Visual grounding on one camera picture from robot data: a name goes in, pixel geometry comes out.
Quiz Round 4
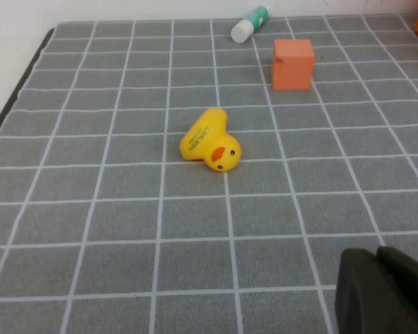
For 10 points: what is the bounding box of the white green glue stick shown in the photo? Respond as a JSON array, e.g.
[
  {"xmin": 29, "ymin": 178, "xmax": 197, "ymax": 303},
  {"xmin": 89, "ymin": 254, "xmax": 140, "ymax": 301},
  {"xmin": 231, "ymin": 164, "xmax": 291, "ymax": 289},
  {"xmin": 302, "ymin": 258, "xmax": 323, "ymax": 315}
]
[{"xmin": 230, "ymin": 5, "xmax": 270, "ymax": 45}]

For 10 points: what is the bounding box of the yellow rubber duck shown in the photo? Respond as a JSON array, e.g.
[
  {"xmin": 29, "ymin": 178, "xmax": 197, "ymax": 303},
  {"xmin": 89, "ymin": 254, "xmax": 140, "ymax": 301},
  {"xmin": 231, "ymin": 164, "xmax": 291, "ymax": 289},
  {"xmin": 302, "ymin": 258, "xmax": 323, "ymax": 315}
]
[{"xmin": 179, "ymin": 106, "xmax": 242, "ymax": 175}]

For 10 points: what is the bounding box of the salmon orange cube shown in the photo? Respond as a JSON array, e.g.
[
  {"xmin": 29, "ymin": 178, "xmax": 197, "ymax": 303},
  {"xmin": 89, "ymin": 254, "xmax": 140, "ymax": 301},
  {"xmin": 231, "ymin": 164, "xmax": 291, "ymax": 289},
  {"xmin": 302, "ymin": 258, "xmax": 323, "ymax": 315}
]
[{"xmin": 272, "ymin": 38, "xmax": 316, "ymax": 92}]

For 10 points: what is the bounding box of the grey white-checked tablecloth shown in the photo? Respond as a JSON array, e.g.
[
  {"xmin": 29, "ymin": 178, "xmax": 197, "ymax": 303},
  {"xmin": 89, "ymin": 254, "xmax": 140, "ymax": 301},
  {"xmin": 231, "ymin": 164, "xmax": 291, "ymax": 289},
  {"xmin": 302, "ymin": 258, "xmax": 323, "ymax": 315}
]
[{"xmin": 0, "ymin": 13, "xmax": 418, "ymax": 334}]

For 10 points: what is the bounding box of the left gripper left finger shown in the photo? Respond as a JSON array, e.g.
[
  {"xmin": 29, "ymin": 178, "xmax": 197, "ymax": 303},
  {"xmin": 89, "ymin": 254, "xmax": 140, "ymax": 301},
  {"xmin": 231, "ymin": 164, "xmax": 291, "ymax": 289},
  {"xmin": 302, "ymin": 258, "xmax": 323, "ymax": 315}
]
[{"xmin": 334, "ymin": 247, "xmax": 418, "ymax": 334}]

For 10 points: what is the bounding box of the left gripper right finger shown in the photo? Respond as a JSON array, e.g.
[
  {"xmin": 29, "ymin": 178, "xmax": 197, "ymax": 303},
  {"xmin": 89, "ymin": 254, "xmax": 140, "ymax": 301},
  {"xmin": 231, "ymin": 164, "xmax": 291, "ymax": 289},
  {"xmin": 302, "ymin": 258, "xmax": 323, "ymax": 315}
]
[{"xmin": 376, "ymin": 245, "xmax": 418, "ymax": 327}]

